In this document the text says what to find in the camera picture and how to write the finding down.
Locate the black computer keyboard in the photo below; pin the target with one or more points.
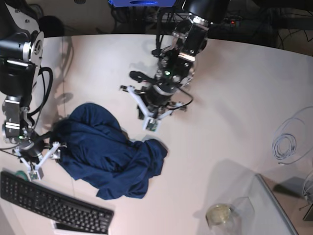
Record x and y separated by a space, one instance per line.
53 205

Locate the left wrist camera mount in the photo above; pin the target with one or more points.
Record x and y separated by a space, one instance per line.
153 117

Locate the green tape roll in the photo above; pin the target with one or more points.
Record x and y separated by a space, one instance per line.
22 175

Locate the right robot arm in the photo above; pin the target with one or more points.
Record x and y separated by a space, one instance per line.
21 50

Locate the black power strip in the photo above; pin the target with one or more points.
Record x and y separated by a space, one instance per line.
232 19

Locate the blue box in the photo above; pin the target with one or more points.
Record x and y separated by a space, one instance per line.
133 3

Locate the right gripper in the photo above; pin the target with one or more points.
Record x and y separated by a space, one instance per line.
31 150

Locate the dark blue t-shirt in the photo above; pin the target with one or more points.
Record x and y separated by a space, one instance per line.
100 154

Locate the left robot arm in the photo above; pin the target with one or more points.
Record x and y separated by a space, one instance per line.
176 63

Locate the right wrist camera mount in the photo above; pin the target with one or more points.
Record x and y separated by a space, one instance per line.
34 170

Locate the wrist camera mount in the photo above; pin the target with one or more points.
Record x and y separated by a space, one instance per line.
153 117
34 170

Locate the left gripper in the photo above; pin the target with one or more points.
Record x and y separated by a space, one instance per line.
156 96

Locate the clear tape roll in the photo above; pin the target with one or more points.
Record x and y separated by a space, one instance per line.
218 214

